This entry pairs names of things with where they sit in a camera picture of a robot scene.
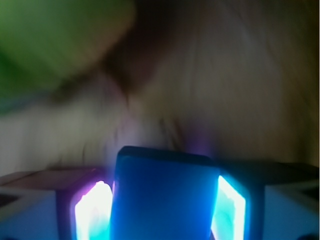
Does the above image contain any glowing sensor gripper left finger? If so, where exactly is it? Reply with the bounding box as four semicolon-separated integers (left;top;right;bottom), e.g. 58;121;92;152
0;167;111;240

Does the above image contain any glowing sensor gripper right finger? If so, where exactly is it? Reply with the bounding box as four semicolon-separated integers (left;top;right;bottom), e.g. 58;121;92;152
211;161;320;240

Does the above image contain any blue rectangular block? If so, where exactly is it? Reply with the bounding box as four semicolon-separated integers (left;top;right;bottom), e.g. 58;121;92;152
110;146;220;240

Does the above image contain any brown paper bag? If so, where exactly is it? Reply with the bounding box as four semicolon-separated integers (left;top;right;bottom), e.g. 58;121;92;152
0;0;320;175

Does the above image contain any green plush toy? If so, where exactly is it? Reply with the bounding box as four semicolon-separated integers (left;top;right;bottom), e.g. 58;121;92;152
0;0;136;101

